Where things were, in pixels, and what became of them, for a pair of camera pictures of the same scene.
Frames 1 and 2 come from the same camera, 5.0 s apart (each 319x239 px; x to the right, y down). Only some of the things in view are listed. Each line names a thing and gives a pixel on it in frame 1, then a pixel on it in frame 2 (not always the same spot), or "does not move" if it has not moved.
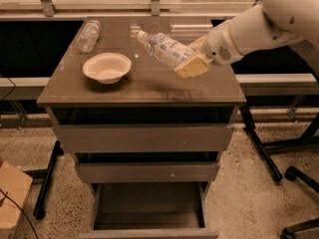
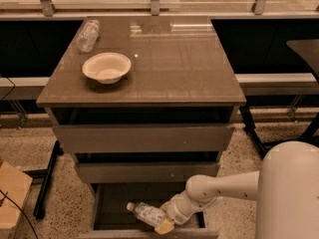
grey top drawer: (140, 138) does not move
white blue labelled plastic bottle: (165, 48) → (146, 212)
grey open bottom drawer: (149, 210) does not move
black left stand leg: (40, 207) does not move
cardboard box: (16, 183) does not move
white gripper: (219, 47) → (174, 209)
